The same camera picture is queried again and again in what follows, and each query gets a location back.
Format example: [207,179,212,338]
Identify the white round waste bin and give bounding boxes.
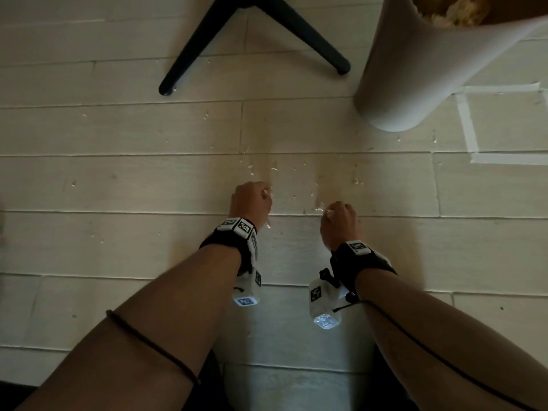
[353,0,548,132]

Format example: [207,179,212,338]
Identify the scattered white paper scraps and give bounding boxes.
[201,111,438,231]

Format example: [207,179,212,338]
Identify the thin black cable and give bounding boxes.
[106,310,201,386]
[344,291,538,411]

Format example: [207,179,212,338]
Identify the black wrist strap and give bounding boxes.
[199,229,257,277]
[329,242,398,297]

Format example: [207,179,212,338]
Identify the black chair leg base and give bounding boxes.
[158,0,352,97]

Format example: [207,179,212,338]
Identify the white marker-covered wrist camera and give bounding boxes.
[215,217,263,308]
[308,239,371,330]

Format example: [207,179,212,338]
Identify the crumpled paper waste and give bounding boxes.
[416,0,491,29]

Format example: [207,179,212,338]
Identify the person's left forearm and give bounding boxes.
[17,242,242,411]

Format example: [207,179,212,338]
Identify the person's right forearm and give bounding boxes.
[354,268,548,411]

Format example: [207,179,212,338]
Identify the person's left hand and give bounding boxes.
[229,181,274,231]

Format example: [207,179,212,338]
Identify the white floor tape outline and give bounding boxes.
[453,82,548,166]

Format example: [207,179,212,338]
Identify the person's right hand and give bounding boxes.
[320,201,359,253]

